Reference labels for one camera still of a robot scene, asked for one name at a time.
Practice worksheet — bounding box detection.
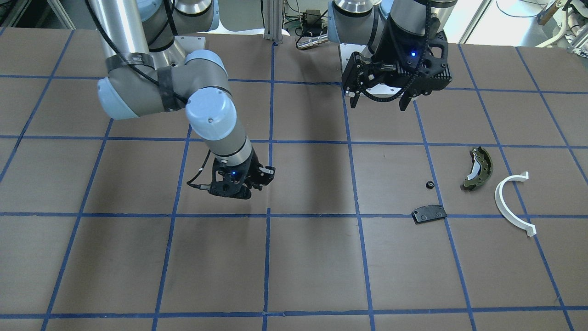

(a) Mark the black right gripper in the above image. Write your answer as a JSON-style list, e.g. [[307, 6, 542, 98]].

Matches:
[[208, 156, 276, 200]]

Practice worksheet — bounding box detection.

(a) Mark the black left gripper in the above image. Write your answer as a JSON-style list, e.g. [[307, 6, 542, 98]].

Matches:
[[342, 30, 453, 111]]

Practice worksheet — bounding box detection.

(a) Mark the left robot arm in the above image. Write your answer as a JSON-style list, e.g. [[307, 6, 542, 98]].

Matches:
[[328, 0, 457, 111]]

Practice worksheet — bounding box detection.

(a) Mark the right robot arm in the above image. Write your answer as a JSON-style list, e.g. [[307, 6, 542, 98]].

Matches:
[[85, 0, 275, 200]]

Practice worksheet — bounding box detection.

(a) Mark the silver cylindrical connector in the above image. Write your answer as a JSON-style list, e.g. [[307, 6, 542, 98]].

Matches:
[[295, 34, 329, 51]]

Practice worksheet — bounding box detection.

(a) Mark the green brake shoe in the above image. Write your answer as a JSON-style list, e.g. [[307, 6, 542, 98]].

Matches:
[[462, 146, 493, 191]]

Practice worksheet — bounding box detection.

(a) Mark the black brake pad plate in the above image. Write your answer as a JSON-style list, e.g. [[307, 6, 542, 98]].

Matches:
[[411, 205, 447, 224]]

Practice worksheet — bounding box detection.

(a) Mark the white curved plastic part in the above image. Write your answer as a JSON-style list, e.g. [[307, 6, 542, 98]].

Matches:
[[494, 171, 537, 237]]

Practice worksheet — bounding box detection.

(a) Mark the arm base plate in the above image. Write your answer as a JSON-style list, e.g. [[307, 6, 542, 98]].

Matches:
[[175, 36, 206, 54], [339, 43, 372, 73]]

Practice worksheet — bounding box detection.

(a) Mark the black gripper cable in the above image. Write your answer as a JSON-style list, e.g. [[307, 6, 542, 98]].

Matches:
[[186, 149, 216, 190]]

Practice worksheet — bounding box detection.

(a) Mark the aluminium frame post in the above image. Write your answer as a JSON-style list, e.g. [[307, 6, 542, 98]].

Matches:
[[261, 0, 284, 44]]

